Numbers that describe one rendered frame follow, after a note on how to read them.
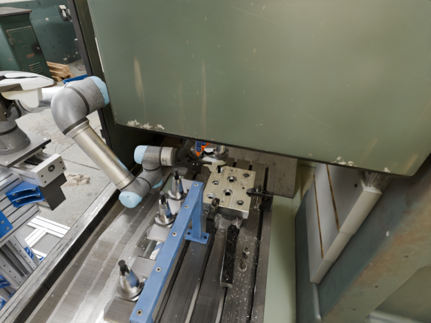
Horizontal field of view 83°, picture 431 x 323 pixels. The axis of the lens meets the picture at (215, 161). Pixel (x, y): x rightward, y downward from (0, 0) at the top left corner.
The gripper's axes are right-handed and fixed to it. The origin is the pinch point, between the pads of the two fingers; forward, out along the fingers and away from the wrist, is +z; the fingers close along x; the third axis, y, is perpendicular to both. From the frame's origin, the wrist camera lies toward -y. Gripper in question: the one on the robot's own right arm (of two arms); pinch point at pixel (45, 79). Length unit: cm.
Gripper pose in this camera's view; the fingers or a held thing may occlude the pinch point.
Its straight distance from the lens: 65.0
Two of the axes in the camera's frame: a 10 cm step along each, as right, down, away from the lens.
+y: -0.5, 7.8, 6.3
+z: 9.6, -1.4, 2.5
